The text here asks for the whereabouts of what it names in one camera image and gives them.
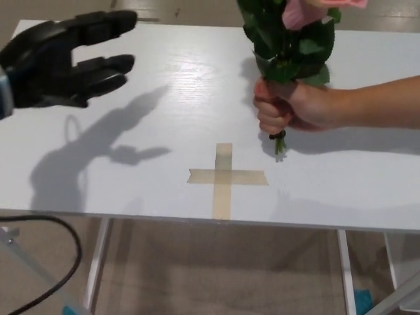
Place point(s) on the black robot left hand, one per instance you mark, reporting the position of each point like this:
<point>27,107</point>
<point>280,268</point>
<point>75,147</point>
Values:
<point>39,65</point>

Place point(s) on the person's bare hand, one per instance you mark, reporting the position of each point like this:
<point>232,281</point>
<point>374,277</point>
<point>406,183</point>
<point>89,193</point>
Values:
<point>305,108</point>

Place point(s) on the pink rose bouquet green stems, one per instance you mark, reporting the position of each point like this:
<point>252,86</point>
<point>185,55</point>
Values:
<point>288,49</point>

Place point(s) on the person's bare forearm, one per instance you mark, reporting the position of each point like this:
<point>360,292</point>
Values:
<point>377,105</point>

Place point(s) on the short beige tape strip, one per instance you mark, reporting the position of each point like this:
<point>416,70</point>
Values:
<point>252,178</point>

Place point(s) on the long beige tape strip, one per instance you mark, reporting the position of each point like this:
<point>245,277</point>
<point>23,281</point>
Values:
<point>222,200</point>

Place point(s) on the white table leg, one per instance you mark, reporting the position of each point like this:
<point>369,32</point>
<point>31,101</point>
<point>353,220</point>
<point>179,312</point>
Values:
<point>96,265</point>
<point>347,275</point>
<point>391,262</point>

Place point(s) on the teal floor object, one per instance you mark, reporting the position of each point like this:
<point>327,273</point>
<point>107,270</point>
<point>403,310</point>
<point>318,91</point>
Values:
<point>72,310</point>
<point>364,302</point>

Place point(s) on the silver metal frame bar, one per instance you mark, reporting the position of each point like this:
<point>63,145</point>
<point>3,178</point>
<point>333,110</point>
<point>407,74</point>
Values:
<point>26,265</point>

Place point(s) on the grey metal frame bar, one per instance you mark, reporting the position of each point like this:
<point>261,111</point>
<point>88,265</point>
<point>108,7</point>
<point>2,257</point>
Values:
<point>403,292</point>

